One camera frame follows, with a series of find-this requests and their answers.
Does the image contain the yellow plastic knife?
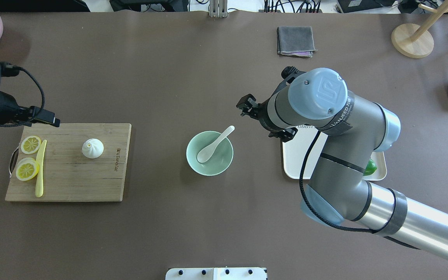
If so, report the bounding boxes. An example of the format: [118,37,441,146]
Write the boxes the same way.
[35,139,47,198]

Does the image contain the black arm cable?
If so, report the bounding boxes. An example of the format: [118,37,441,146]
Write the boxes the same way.
[299,130,419,249]

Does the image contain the cream rabbit serving tray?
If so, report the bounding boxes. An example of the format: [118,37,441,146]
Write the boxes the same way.
[282,125,387,181]

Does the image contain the lemon slice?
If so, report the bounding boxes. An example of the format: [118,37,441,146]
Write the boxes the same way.
[20,135,42,154]

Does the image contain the wooden cutting board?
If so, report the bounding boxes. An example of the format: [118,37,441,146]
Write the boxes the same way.
[5,123,131,202]

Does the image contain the aluminium frame post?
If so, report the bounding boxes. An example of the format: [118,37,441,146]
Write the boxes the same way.
[208,0,228,18]

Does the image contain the white ceramic spoon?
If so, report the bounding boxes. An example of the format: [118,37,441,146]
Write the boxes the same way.
[197,125,235,163]

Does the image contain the white steamed bun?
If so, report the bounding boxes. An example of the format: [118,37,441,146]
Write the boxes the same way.
[81,138,104,159]

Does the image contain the folded grey cloth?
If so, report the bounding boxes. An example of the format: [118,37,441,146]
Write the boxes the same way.
[276,26,317,58]

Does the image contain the stacked lemon slices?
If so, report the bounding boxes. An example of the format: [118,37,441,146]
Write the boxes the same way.
[16,157,40,181]

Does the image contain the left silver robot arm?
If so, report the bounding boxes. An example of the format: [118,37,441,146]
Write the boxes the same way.
[0,61,61,128]

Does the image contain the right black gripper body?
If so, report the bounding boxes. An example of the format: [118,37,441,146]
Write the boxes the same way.
[257,66,299,142]

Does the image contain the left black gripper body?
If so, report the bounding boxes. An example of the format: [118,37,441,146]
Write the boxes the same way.
[0,58,34,127]

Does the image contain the light green ceramic bowl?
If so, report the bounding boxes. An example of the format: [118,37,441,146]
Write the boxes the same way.
[186,131,234,177]

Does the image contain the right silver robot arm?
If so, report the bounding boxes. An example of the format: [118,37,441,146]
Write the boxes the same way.
[236,66,448,260]

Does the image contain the wooden stand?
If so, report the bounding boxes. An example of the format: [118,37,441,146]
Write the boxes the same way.
[391,0,448,59]

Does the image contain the green lime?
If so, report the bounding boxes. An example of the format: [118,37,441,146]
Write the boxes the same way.
[363,159,378,177]

